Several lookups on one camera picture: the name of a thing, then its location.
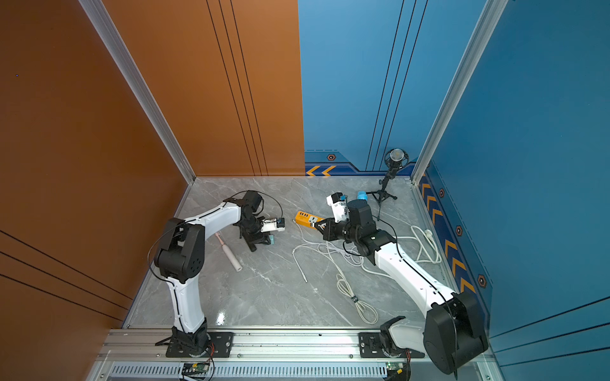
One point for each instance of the blue microphone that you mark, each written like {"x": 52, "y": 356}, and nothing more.
{"x": 362, "y": 195}

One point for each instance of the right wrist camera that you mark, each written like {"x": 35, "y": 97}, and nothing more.
{"x": 337, "y": 202}

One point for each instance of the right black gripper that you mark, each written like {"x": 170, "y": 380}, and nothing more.
{"x": 329, "y": 228}

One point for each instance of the orange power strip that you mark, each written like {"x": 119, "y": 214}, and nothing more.
{"x": 306, "y": 220}

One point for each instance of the right green circuit board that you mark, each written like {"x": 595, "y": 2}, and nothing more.
{"x": 395, "y": 367}

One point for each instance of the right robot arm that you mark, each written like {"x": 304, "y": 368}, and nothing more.
{"x": 454, "y": 330}

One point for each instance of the left green circuit board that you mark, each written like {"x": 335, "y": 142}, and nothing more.
{"x": 196, "y": 370}

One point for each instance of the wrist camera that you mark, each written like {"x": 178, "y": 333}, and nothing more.
{"x": 273, "y": 225}
{"x": 337, "y": 202}

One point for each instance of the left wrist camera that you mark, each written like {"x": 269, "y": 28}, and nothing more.
{"x": 273, "y": 225}

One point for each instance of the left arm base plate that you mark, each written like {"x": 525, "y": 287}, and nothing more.
{"x": 217, "y": 345}

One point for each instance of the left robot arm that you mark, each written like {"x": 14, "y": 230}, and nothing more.
{"x": 180, "y": 258}

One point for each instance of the white electric toothbrush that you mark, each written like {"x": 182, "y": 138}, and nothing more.
{"x": 229, "y": 253}

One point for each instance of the aluminium front rail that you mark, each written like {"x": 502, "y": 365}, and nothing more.
{"x": 246, "y": 345}

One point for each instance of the green circuit board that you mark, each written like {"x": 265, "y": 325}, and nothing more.
{"x": 196, "y": 370}
{"x": 395, "y": 367}

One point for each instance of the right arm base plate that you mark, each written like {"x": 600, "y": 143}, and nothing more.
{"x": 370, "y": 346}

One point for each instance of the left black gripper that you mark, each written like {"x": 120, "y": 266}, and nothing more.
{"x": 257, "y": 236}

